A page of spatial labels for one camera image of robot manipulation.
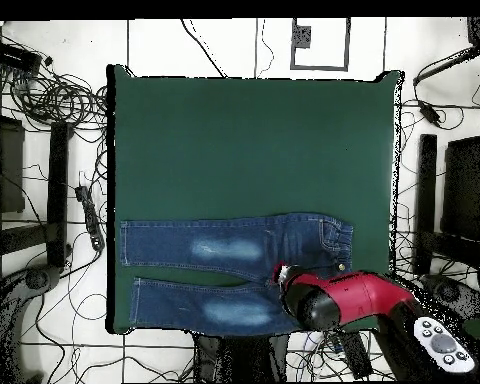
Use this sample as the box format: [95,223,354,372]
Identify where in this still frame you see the grey square frame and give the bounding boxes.
[290,17,352,73]

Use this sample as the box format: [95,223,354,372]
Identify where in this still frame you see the dark green table cloth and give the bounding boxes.
[111,65,403,335]

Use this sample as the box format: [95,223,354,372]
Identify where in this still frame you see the narrow black panel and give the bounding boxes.
[414,133,440,276]
[46,120,72,268]

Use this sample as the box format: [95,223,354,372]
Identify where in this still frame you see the black stand base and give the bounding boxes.
[22,265,62,292]
[421,274,480,320]

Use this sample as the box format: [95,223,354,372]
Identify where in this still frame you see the black bar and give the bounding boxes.
[412,44,480,86]

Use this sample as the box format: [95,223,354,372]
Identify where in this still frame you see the black power strip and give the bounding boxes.
[74,184,106,252]
[338,331,374,380]

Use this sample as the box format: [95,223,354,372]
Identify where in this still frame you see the blue denim jeans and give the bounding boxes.
[118,212,355,337]

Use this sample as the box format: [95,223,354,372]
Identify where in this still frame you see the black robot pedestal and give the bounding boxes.
[193,333,290,382]

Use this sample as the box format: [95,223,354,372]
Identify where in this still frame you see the black power adapter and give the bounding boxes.
[417,99,444,128]

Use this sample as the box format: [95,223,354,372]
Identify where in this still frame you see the wide black panel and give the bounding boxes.
[440,134,480,242]
[0,113,26,214]

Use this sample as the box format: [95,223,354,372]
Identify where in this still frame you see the black electronics box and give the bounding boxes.
[0,40,44,74]

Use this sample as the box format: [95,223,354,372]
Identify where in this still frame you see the tangle of black cables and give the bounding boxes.
[10,72,108,130]

